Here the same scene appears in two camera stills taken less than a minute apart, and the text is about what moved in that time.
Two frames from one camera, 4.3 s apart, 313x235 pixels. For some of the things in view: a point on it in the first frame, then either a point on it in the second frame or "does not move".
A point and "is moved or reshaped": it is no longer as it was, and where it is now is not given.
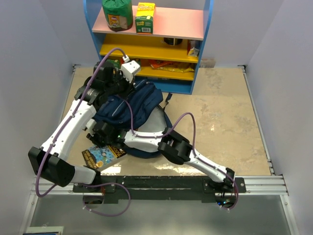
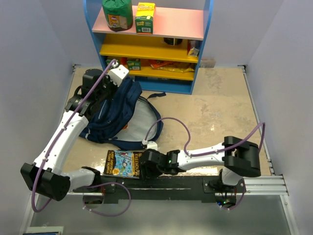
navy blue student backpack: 129,110 is moved or reshaped
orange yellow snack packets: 177,67 does not move
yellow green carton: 145,11 does not move
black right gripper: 95,139 -> 145,172
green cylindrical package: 119,14 does not move
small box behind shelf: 207,63 does not move
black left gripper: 129,87 -> 114,87
